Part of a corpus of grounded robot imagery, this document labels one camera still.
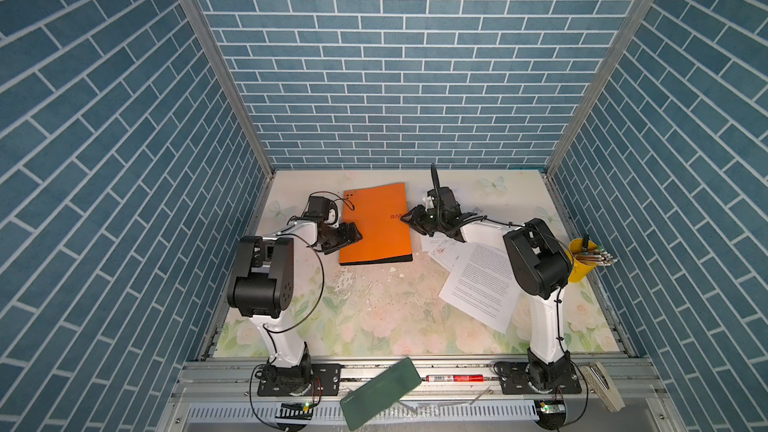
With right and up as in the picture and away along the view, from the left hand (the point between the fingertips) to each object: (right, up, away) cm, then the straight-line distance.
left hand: (353, 238), depth 97 cm
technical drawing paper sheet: (+31, -5, 0) cm, 31 cm away
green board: (+10, -34, -25) cm, 44 cm away
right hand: (+15, +7, 0) cm, 17 cm away
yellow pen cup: (+67, -8, -12) cm, 68 cm away
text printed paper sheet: (+41, -13, -6) cm, 44 cm away
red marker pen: (+29, -32, -24) cm, 49 cm away
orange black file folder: (+7, +8, +6) cm, 12 cm away
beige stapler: (+64, -32, -26) cm, 76 cm away
